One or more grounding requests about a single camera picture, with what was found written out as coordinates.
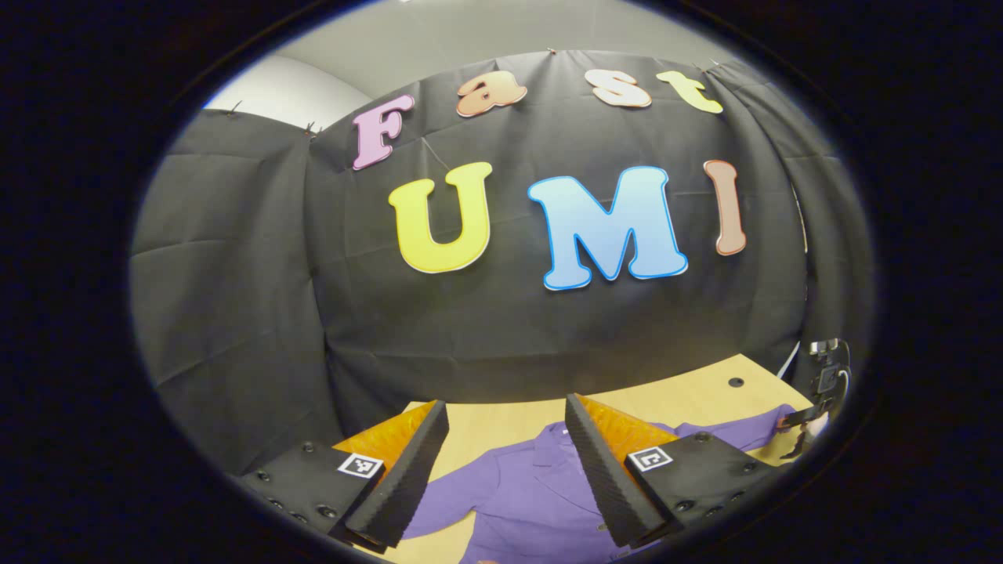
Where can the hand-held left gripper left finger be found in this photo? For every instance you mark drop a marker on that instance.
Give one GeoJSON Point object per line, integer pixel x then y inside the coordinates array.
{"type": "Point", "coordinates": [407, 478]}

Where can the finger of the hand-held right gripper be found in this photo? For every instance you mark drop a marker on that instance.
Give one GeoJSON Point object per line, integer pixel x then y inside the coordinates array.
{"type": "Point", "coordinates": [801, 417]}

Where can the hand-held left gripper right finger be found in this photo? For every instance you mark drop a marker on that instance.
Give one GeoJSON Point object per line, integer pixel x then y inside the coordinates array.
{"type": "Point", "coordinates": [603, 478]}

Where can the purple shirt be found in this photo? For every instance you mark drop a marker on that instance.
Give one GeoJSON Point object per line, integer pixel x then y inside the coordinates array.
{"type": "Point", "coordinates": [533, 493]}

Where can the black backdrop cloth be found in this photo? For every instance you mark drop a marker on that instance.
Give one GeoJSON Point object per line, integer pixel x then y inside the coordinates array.
{"type": "Point", "coordinates": [486, 337]}

